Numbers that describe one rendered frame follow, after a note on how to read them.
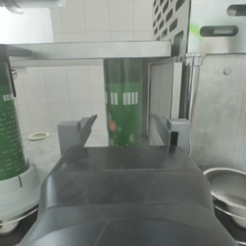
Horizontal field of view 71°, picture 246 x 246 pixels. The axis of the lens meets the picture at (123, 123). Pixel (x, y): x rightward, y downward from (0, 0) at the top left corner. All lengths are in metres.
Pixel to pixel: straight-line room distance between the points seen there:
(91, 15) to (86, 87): 0.59
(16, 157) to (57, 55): 0.13
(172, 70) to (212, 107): 0.07
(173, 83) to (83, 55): 0.12
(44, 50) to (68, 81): 1.45
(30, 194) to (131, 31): 1.56
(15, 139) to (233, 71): 0.23
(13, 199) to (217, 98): 0.23
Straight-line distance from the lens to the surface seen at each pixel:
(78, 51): 0.24
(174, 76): 0.20
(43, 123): 1.86
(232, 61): 0.24
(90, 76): 1.65
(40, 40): 0.46
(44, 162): 0.37
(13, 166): 0.19
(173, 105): 0.20
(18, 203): 0.19
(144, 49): 0.24
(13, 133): 0.18
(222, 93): 0.23
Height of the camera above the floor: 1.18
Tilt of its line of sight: 17 degrees down
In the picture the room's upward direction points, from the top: 1 degrees counter-clockwise
